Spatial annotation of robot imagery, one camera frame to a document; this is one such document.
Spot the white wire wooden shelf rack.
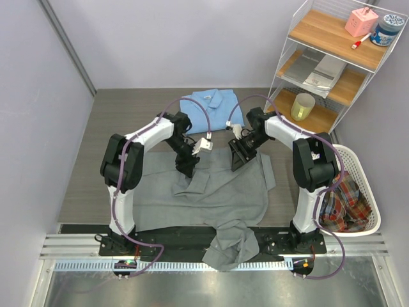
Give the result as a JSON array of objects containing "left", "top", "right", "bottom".
[{"left": 265, "top": 1, "right": 408, "bottom": 133}]

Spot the red white marker pen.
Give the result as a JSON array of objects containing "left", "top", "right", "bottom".
[{"left": 351, "top": 32, "right": 371, "bottom": 50}]

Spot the white plastic laundry basket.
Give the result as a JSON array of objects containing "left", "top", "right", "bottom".
[{"left": 333, "top": 145, "right": 381, "bottom": 237}]

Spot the red plaid shirt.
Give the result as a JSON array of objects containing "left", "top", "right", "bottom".
[{"left": 319, "top": 171, "right": 372, "bottom": 233}]

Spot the blue white lidded jar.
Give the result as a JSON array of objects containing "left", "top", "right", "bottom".
[{"left": 370, "top": 14, "right": 405, "bottom": 47}]

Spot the grey booklet stack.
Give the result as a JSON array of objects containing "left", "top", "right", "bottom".
[{"left": 281, "top": 48, "right": 346, "bottom": 98}]

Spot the pink cube power socket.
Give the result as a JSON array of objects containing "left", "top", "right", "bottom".
[{"left": 344, "top": 7, "right": 379, "bottom": 37}]

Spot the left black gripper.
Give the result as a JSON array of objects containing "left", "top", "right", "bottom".
[{"left": 165, "top": 136, "right": 200, "bottom": 178}]

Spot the yellow translucent cup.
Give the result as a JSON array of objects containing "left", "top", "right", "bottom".
[{"left": 290, "top": 93, "right": 316, "bottom": 121}]

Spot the grey long sleeve shirt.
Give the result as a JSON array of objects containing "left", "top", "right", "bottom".
[{"left": 133, "top": 148, "right": 275, "bottom": 271}]

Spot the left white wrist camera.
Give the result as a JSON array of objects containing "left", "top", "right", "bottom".
[{"left": 192, "top": 138, "right": 213, "bottom": 155}]

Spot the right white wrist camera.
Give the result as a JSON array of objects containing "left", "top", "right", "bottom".
[{"left": 226, "top": 121, "right": 243, "bottom": 139}]

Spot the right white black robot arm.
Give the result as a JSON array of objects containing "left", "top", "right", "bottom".
[{"left": 226, "top": 107, "right": 339, "bottom": 253}]

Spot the folded light blue shirt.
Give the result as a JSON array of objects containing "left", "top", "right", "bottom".
[{"left": 180, "top": 89, "right": 238, "bottom": 135}]

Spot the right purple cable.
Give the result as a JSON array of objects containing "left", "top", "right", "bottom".
[{"left": 226, "top": 93, "right": 346, "bottom": 281}]

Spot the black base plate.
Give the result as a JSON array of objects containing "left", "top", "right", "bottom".
[{"left": 94, "top": 226, "right": 327, "bottom": 262}]

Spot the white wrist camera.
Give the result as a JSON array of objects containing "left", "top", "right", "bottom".
[
  {"left": 192, "top": 138, "right": 213, "bottom": 155},
  {"left": 226, "top": 121, "right": 243, "bottom": 139}
]

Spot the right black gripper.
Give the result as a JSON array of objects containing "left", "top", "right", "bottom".
[{"left": 229, "top": 131, "right": 271, "bottom": 171}]

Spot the white slotted cable duct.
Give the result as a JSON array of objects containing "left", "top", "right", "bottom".
[{"left": 54, "top": 258, "right": 293, "bottom": 272}]

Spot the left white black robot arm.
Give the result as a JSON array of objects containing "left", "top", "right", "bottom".
[{"left": 100, "top": 112, "right": 199, "bottom": 255}]

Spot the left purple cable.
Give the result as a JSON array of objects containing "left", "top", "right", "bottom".
[{"left": 109, "top": 97, "right": 213, "bottom": 278}]

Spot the purple cable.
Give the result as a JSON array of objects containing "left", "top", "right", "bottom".
[
  {"left": 226, "top": 93, "right": 346, "bottom": 281},
  {"left": 109, "top": 97, "right": 213, "bottom": 278}
]

